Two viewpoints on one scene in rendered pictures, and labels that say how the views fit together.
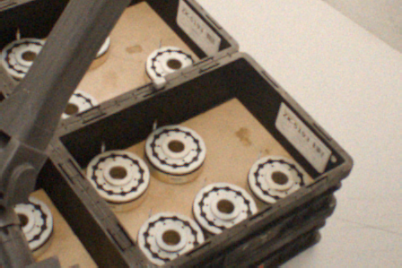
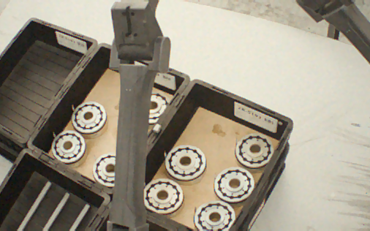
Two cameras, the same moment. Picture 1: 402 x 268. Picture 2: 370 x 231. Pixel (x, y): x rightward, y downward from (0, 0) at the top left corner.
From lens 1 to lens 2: 0.39 m
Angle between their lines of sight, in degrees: 13
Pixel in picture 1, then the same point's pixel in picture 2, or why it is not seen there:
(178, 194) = (201, 188)
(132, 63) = not seen: hidden behind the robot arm
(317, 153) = (268, 123)
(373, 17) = not seen: outside the picture
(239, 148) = (219, 139)
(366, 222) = (303, 139)
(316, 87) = (234, 66)
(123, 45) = (112, 106)
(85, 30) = (137, 150)
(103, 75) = (112, 133)
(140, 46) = not seen: hidden behind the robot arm
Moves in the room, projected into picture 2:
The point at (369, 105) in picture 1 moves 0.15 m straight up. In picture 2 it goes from (270, 63) to (271, 33)
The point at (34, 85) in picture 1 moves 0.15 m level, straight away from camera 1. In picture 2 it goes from (124, 194) to (88, 139)
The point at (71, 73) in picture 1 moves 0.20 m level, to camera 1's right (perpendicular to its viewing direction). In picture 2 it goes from (140, 177) to (240, 148)
